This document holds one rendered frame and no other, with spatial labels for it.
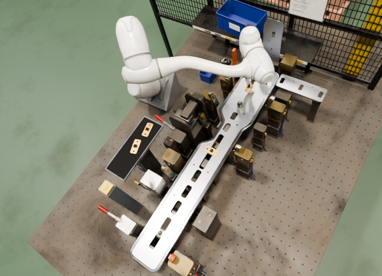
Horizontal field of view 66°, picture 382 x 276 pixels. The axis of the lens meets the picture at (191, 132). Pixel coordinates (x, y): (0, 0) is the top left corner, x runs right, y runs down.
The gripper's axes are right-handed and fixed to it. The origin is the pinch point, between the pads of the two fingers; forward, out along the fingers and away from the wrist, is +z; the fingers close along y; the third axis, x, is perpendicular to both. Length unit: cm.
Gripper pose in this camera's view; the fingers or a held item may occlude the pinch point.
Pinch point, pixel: (249, 82)
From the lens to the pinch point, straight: 181.8
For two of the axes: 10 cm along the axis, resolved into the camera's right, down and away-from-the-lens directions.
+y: 8.3, 4.1, -3.8
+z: 1.8, 4.5, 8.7
